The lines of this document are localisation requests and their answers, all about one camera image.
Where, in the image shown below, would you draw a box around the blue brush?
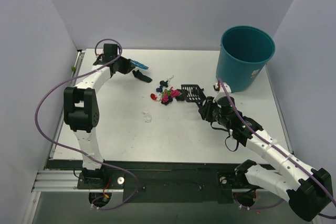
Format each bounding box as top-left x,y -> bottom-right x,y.
130,59 -> 149,70

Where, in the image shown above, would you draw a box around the clear plastic scrap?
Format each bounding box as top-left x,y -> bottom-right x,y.
142,111 -> 152,123

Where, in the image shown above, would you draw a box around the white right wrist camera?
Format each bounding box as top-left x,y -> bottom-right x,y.
213,82 -> 232,102

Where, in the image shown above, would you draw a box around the red paper scrap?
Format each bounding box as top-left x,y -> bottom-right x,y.
150,93 -> 160,101

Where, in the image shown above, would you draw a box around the small pink paper scrap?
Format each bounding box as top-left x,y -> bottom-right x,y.
170,89 -> 181,98

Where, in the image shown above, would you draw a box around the green paper scrap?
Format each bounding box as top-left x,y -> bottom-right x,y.
161,89 -> 171,97

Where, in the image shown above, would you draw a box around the black paper scrap centre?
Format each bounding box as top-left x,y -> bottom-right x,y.
191,87 -> 204,97

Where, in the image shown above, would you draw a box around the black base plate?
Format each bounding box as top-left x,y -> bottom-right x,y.
77,162 -> 257,208

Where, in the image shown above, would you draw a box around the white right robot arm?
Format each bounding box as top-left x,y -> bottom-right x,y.
196,95 -> 335,221

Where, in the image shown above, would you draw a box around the magenta paper scrap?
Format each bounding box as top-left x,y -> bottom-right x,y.
161,94 -> 171,105

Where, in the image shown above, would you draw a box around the teal plastic bin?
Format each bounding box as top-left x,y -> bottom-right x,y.
216,26 -> 276,93

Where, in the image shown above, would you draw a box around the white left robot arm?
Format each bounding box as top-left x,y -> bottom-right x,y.
64,43 -> 133,188

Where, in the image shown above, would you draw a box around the black slotted scoop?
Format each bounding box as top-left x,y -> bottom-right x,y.
181,84 -> 206,108

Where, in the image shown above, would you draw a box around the long black paper scrap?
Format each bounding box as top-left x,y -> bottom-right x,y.
132,70 -> 152,83

